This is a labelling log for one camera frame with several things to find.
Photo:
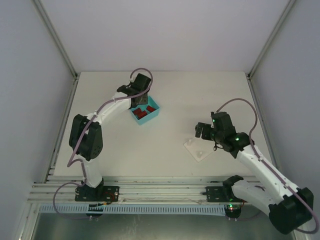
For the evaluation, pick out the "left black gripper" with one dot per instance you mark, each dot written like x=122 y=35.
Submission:
x=139 y=99

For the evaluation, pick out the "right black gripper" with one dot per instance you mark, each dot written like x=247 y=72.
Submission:
x=205 y=130

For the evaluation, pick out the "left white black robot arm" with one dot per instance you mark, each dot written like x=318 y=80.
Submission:
x=86 y=135

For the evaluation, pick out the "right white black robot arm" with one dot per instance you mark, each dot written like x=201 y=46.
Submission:
x=287 y=206

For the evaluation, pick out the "red spring in bin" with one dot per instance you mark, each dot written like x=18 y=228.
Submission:
x=150 y=109
x=137 y=111

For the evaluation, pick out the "teal plastic bin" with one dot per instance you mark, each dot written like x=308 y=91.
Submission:
x=149 y=116

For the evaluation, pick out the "white peg base plate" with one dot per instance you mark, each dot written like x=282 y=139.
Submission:
x=199 y=148

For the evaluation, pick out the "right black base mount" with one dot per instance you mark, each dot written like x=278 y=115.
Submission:
x=216 y=193

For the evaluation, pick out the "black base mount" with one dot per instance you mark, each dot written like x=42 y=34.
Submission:
x=216 y=193
x=102 y=193

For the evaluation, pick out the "light blue cable duct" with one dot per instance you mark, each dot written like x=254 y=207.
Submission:
x=133 y=209

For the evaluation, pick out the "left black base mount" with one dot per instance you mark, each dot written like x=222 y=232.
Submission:
x=102 y=193

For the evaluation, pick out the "aluminium rail frame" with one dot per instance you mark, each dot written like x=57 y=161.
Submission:
x=132 y=190

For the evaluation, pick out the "right aluminium corner post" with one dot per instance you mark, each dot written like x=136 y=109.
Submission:
x=277 y=27

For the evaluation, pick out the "aluminium corner post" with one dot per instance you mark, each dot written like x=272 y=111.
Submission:
x=277 y=27
x=54 y=35

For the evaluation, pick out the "left aluminium corner post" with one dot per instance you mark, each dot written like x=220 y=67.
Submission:
x=54 y=35

